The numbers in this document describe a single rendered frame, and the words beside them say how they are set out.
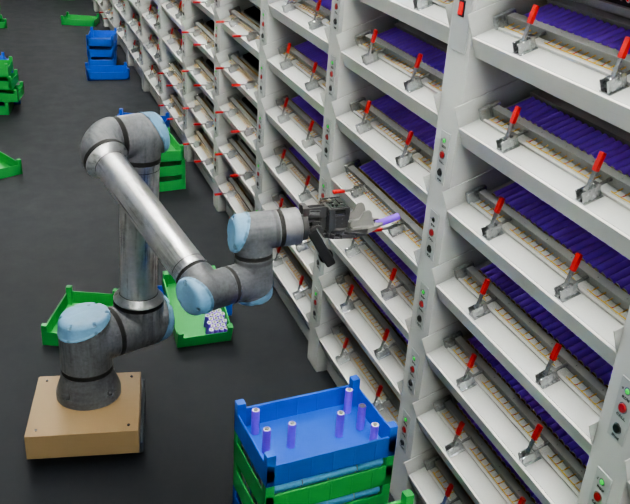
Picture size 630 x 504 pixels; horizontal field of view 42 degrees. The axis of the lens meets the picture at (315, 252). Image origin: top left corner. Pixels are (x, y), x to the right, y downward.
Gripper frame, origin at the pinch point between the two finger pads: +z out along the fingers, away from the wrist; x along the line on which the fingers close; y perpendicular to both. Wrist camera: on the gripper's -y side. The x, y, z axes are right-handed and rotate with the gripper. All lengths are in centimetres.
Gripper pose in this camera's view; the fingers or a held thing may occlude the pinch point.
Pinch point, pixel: (375, 224)
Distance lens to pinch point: 205.5
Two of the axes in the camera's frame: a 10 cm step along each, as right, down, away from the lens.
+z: 9.4, -1.1, 3.2
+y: 0.5, -8.9, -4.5
